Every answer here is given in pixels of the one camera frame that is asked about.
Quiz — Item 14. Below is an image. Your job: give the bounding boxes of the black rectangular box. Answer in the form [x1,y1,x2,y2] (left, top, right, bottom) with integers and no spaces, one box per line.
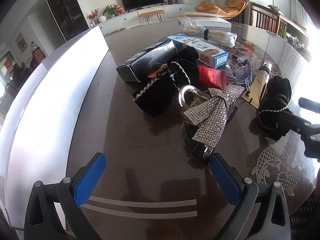
[116,40,177,82]

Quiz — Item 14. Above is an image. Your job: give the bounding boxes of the cream tube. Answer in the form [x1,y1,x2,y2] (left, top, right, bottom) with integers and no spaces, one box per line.
[241,61,272,109]

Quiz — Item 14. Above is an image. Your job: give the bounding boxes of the rhinestone bow hair clip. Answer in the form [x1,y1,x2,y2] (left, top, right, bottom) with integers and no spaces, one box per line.
[179,85,244,159]

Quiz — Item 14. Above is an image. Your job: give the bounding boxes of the wooden side desk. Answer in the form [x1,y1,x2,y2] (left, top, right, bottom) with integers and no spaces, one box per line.
[277,15,310,62]

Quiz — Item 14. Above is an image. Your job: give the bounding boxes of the orange lounge chair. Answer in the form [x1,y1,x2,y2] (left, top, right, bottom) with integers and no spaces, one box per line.
[195,0,248,20]

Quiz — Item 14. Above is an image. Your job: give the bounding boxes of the dining table with chairs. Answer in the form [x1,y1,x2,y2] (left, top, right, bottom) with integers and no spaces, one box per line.
[12,47,46,90]

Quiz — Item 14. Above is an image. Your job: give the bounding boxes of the black knit glove white trim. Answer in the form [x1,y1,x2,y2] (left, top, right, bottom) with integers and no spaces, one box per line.
[133,47,199,116]

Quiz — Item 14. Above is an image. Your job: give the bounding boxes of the white storage box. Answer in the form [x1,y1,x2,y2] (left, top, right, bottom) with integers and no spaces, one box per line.
[1,27,109,229]

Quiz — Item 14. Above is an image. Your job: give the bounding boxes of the green potted plant left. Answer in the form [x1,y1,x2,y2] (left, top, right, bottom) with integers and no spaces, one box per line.
[103,4,117,18]

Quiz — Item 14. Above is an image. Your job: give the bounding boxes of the white tv cabinet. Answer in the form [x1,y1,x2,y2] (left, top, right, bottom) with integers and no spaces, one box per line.
[98,4,195,35]

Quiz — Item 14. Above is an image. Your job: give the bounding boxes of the wooden stool hairpin legs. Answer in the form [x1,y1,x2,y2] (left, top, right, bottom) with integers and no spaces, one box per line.
[138,9,165,25]

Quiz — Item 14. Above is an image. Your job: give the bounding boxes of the black glass display cabinet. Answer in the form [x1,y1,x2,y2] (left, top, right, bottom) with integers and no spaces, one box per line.
[47,0,88,41]

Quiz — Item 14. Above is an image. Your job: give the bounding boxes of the red flowers white vase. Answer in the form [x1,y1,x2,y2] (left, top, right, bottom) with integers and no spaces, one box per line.
[87,9,107,25]

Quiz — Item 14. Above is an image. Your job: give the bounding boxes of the dark wooden chair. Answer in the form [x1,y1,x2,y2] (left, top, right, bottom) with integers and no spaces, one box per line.
[251,2,280,34]

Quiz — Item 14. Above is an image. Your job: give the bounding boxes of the bagged wooden sticks bundle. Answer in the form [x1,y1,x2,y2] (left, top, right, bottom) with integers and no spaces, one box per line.
[180,23,237,48]

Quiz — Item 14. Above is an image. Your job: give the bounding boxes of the white flat box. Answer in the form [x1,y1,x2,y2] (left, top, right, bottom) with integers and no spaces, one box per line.
[177,12,232,30]

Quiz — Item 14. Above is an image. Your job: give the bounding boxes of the blue white medicine box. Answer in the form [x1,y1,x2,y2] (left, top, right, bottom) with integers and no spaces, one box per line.
[166,34,228,69]

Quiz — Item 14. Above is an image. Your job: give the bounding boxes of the red foil packet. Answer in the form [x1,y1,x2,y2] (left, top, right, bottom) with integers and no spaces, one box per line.
[198,66,226,90]

